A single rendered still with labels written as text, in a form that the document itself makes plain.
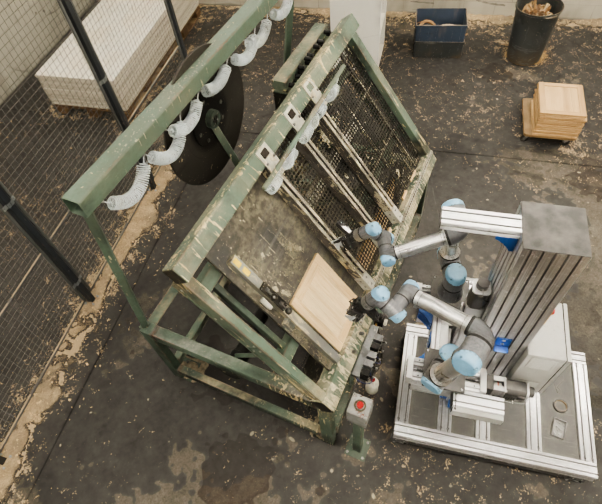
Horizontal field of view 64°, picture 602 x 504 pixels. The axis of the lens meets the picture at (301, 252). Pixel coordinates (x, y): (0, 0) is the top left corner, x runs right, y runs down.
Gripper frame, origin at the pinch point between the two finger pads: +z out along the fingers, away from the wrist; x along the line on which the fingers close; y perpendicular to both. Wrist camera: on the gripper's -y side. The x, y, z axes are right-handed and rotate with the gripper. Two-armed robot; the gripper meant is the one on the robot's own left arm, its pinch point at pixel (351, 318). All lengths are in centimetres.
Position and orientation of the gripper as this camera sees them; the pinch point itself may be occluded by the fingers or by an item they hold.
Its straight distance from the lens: 252.0
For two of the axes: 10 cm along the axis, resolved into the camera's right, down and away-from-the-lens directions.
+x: -2.5, 8.0, -5.5
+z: -3.8, 4.4, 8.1
